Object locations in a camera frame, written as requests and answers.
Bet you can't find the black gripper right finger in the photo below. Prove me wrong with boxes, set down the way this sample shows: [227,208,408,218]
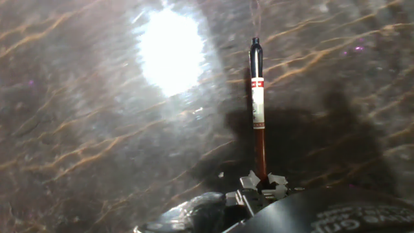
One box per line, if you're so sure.
[261,173,289,201]

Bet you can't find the dark marble pattern mat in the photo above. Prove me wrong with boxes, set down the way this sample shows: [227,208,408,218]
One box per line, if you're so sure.
[0,0,414,233]

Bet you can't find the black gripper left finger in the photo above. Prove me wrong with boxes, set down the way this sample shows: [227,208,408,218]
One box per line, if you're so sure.
[225,170,270,218]

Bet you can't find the orange black calligraphy brush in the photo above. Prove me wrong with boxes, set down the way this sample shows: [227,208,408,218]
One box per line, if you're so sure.
[248,0,269,187]

